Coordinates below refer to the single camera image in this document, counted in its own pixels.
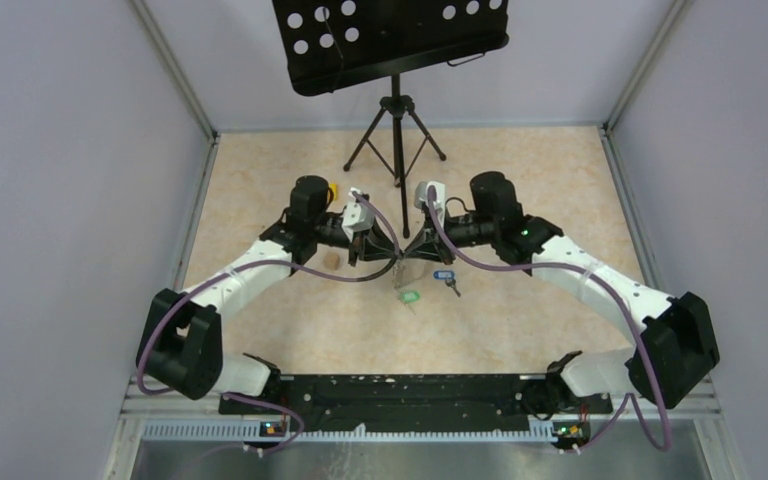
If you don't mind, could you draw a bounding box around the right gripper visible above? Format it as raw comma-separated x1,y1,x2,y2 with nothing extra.
404,206,499,266

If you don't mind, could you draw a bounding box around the green key tag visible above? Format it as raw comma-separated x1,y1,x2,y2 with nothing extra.
399,290,421,306

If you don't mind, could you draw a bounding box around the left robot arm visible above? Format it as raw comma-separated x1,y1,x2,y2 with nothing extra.
135,175,401,414

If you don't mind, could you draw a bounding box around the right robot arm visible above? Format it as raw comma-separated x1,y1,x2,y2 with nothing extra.
406,171,720,412

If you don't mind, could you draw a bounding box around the blue key tag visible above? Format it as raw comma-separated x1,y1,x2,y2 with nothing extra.
433,270,455,280

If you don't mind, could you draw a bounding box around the black music stand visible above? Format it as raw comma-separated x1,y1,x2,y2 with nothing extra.
272,1,509,201

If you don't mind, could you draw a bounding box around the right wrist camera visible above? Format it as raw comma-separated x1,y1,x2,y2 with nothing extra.
413,181,447,212

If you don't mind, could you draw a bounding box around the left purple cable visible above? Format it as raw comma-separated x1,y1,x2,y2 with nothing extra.
134,189,403,455

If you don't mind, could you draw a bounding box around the purple cable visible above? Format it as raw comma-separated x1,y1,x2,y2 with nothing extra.
134,189,403,455
423,185,675,455

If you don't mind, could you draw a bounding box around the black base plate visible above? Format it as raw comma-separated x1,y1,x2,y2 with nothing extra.
218,373,614,435

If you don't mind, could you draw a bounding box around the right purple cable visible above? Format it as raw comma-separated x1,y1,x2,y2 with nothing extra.
423,185,675,455

